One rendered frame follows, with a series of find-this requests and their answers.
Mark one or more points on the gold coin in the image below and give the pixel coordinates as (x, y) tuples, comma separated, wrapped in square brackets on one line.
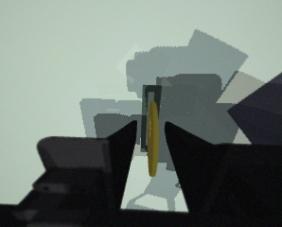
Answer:
[(153, 139)]

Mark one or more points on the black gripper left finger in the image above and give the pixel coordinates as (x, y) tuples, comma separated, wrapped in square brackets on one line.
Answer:
[(112, 154)]

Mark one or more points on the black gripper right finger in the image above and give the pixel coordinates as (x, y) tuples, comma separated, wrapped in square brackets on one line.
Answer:
[(200, 166)]

